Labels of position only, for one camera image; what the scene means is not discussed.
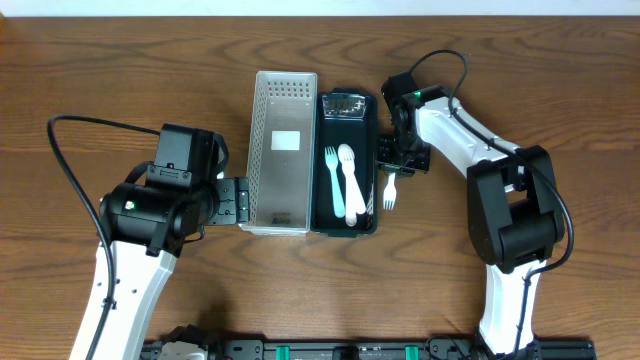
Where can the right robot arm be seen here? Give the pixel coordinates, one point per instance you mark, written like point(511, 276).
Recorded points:
point(514, 219)

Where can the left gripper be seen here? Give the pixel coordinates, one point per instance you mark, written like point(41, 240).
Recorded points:
point(233, 201)

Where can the white plastic spoon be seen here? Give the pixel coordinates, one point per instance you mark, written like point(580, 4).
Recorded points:
point(360, 205)

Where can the black mounting rail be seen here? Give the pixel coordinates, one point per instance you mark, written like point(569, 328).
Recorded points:
point(191, 342)

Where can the white perforated plastic tray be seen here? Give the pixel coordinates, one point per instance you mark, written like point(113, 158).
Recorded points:
point(281, 148)

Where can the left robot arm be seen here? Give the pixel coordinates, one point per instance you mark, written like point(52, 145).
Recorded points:
point(147, 219)

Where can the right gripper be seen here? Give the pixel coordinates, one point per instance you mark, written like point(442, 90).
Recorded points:
point(384, 161)

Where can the pale green plastic fork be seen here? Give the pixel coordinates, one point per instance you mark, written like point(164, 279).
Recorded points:
point(331, 161)

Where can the black perforated plastic tray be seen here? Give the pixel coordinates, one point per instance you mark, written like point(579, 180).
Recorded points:
point(345, 116)

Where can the white plastic fork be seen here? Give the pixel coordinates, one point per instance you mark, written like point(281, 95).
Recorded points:
point(348, 167)
point(390, 192)

